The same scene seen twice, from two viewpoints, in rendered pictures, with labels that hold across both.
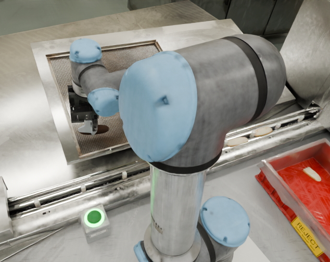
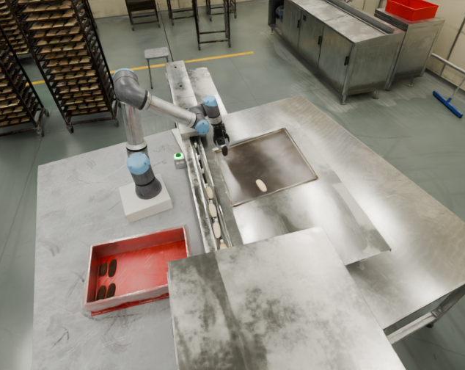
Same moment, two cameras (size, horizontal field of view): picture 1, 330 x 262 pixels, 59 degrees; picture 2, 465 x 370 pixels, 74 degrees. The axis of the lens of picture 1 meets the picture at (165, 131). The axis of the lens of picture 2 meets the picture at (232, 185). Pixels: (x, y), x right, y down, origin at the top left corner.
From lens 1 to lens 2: 178 cm
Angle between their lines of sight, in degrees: 71
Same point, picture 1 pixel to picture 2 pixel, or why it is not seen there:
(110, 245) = (171, 169)
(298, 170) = not seen: hidden behind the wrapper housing
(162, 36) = (328, 183)
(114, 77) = (194, 110)
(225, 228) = (132, 158)
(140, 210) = (184, 179)
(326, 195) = (158, 280)
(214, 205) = (142, 156)
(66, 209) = (188, 152)
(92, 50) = (206, 100)
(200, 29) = (351, 213)
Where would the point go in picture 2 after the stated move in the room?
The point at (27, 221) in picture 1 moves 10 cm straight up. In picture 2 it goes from (187, 142) to (185, 131)
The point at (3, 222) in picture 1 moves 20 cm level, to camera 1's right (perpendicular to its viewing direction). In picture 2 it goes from (183, 132) to (169, 149)
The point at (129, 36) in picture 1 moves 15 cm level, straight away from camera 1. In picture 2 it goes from (319, 162) to (346, 164)
